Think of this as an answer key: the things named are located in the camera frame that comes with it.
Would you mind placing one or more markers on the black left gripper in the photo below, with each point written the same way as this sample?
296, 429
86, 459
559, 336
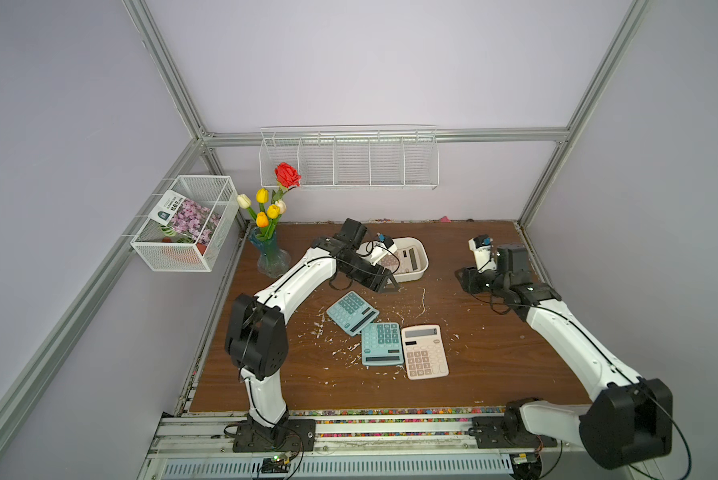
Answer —
372, 281

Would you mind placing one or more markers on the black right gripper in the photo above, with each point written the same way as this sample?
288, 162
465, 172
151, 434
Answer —
469, 279

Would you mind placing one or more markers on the teal calculator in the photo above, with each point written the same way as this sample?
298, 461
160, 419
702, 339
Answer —
352, 313
381, 345

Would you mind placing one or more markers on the pink calculator front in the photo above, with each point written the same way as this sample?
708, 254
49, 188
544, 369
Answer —
424, 352

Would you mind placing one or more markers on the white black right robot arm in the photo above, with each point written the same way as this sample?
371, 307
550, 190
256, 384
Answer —
629, 419

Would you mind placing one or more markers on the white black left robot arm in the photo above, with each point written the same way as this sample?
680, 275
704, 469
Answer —
257, 339

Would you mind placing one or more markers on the white plastic storage box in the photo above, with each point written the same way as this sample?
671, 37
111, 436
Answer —
403, 242

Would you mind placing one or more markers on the blue glass vase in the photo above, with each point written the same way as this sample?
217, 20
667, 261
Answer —
273, 260

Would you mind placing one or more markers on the artificial tulip bouquet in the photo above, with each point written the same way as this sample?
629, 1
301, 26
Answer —
268, 206

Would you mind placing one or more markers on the purple flower pot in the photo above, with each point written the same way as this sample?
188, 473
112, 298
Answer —
191, 224

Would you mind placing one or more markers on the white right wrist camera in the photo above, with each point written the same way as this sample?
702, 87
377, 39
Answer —
482, 248

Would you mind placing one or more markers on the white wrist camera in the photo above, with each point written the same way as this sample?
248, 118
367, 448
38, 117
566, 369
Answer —
379, 248
482, 248

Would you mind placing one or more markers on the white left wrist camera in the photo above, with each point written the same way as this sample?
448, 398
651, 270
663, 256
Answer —
379, 248

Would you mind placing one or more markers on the white wire wall shelf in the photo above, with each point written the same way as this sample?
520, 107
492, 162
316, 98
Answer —
353, 156

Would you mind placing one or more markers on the white wire basket left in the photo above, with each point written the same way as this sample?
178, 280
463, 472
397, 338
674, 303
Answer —
215, 192

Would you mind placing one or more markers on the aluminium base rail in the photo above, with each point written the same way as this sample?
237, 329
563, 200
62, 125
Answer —
439, 443

